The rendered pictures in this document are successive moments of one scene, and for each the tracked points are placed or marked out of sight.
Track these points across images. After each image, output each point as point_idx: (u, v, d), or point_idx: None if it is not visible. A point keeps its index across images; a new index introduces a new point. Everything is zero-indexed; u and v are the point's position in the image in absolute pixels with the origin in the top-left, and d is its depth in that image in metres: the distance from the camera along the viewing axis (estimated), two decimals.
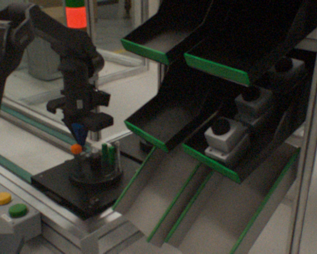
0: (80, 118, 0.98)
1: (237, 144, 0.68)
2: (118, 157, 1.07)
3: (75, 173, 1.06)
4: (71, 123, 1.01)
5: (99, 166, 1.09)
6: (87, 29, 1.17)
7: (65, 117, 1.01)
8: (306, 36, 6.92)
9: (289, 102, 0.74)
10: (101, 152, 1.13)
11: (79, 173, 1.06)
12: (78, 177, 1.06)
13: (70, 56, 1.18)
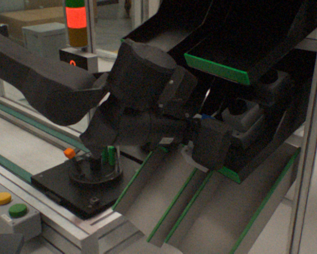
0: None
1: None
2: (118, 157, 1.07)
3: (75, 173, 1.06)
4: None
5: (99, 166, 1.09)
6: (87, 29, 1.17)
7: None
8: (306, 36, 6.92)
9: (274, 114, 0.73)
10: (101, 152, 1.13)
11: (79, 174, 1.06)
12: (78, 177, 1.06)
13: (70, 56, 1.18)
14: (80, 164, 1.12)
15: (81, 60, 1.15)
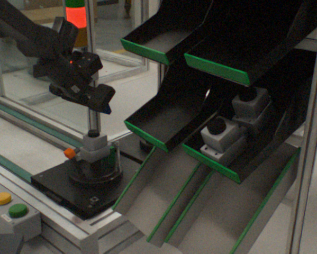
0: None
1: (101, 147, 1.07)
2: (118, 157, 1.07)
3: (75, 173, 1.06)
4: (71, 98, 1.02)
5: (99, 166, 1.09)
6: (87, 29, 1.17)
7: (63, 94, 1.03)
8: (306, 36, 6.92)
9: (257, 131, 0.72)
10: None
11: (79, 174, 1.06)
12: (78, 177, 1.06)
13: (70, 56, 1.18)
14: (80, 164, 1.12)
15: None
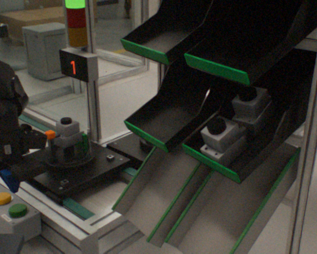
0: (9, 164, 0.89)
1: (73, 134, 1.14)
2: (90, 144, 1.14)
3: (49, 159, 1.13)
4: (0, 168, 0.92)
5: (72, 152, 1.16)
6: (87, 29, 1.17)
7: None
8: (306, 36, 6.92)
9: (257, 131, 0.72)
10: None
11: (52, 158, 1.13)
12: (51, 162, 1.13)
13: (70, 56, 1.18)
14: (55, 150, 1.19)
15: (81, 60, 1.15)
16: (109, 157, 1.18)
